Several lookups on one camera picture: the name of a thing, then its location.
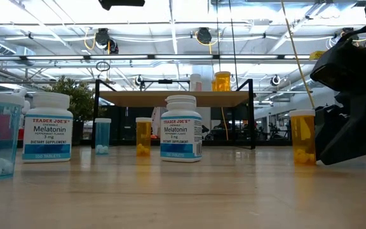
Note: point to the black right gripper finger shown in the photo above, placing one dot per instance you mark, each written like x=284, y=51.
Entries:
x=361, y=127
x=327, y=121

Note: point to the large orange pill bottle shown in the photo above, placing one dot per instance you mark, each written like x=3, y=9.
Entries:
x=222, y=81

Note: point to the small orange pill bottle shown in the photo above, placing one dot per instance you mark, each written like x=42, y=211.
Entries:
x=302, y=140
x=144, y=136

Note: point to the white Melatonin supplement bottle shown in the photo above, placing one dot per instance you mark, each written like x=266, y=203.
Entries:
x=48, y=133
x=181, y=133

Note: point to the long ceiling light bar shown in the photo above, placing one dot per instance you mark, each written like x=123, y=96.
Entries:
x=122, y=57

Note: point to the wooden shelf black frame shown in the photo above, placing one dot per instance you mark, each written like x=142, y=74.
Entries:
x=170, y=98

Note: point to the green artificial plant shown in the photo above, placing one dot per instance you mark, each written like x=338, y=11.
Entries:
x=75, y=98

